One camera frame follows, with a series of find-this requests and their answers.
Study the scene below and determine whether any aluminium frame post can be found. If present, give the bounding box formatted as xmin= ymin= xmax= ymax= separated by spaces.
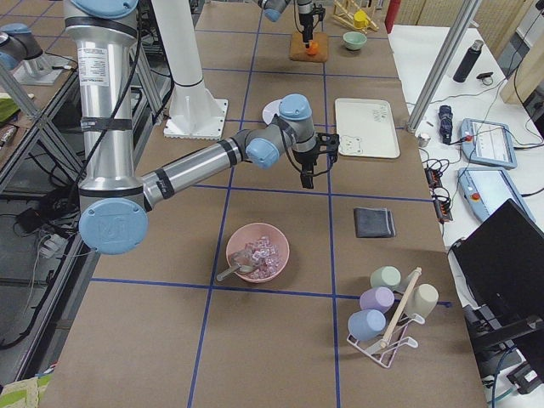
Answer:
xmin=406 ymin=0 xmax=482 ymax=133

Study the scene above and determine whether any teach pendant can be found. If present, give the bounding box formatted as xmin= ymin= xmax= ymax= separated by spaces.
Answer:
xmin=457 ymin=167 xmax=536 ymax=222
xmin=460 ymin=118 xmax=518 ymax=169

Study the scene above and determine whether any pink bowl with ice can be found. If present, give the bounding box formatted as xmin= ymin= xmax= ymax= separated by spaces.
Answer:
xmin=225 ymin=223 xmax=290 ymax=284

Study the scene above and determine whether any black power strip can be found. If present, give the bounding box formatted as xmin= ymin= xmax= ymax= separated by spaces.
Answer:
xmin=424 ymin=167 xmax=453 ymax=224

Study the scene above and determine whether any black water bottle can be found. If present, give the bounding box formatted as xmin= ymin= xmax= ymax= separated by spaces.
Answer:
xmin=452 ymin=40 xmax=485 ymax=83

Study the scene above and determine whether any orange mandarin fruit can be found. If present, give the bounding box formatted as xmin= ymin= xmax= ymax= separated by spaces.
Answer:
xmin=305 ymin=41 xmax=319 ymax=56

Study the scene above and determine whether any purple cup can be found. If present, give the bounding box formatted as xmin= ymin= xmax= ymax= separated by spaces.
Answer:
xmin=359 ymin=286 xmax=394 ymax=314

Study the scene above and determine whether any black laptop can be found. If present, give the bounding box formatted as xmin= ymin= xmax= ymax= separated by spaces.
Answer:
xmin=453 ymin=199 xmax=543 ymax=376

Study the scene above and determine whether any upper teach pendant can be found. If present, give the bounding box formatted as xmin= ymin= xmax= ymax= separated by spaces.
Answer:
xmin=460 ymin=118 xmax=518 ymax=169

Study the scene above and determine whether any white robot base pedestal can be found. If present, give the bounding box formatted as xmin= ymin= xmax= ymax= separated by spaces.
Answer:
xmin=152 ymin=0 xmax=228 ymax=140

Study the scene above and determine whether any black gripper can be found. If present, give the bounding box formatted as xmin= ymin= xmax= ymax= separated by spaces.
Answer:
xmin=295 ymin=145 xmax=317 ymax=189
xmin=297 ymin=0 xmax=314 ymax=46

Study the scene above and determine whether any white round plate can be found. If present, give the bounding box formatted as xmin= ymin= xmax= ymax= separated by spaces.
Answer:
xmin=262 ymin=99 xmax=281 ymax=125

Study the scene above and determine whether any wooden dish rack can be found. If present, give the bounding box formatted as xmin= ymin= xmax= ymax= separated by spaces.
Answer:
xmin=333 ymin=0 xmax=379 ymax=33

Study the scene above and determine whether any wooden rack rod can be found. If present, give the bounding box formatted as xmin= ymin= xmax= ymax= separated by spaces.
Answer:
xmin=379 ymin=267 xmax=422 ymax=349

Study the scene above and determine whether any wooden cutting board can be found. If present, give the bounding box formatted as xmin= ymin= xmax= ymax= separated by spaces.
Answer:
xmin=289 ymin=31 xmax=329 ymax=63

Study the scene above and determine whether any metal scoop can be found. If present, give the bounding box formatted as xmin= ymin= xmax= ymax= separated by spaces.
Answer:
xmin=216 ymin=251 xmax=257 ymax=281

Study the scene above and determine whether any grey folded cloth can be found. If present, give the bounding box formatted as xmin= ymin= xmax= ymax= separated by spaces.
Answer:
xmin=354 ymin=207 xmax=396 ymax=238

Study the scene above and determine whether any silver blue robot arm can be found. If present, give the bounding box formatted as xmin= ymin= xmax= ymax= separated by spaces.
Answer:
xmin=64 ymin=1 xmax=319 ymax=254
xmin=257 ymin=0 xmax=315 ymax=48

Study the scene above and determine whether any beige cup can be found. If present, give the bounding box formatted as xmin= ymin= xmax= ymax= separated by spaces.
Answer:
xmin=406 ymin=284 xmax=439 ymax=319

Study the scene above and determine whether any yellow cup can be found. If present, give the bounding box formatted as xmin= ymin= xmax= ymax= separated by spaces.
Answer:
xmin=353 ymin=10 xmax=369 ymax=30

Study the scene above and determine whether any cream bear tray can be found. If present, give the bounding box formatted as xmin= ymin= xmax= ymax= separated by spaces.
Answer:
xmin=335 ymin=98 xmax=400 ymax=159

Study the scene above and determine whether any black folded umbrella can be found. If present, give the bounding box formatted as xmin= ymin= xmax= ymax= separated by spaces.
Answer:
xmin=439 ymin=105 xmax=453 ymax=145

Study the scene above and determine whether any mint green bowl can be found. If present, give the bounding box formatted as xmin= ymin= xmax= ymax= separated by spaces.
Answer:
xmin=343 ymin=31 xmax=367 ymax=51

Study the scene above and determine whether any white cup rack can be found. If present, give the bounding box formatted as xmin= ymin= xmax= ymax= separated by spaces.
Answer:
xmin=347 ymin=314 xmax=426 ymax=368

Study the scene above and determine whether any blue cup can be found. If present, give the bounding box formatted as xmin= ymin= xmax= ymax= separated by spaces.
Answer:
xmin=348 ymin=309 xmax=387 ymax=341

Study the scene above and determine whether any green cup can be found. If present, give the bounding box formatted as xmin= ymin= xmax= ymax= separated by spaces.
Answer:
xmin=370 ymin=265 xmax=401 ymax=291

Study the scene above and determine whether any lower teach pendant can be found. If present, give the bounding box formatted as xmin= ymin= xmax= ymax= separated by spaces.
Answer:
xmin=457 ymin=167 xmax=536 ymax=222

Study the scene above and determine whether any small metal cylinder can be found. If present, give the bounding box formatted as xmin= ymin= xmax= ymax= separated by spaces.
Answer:
xmin=417 ymin=133 xmax=431 ymax=148

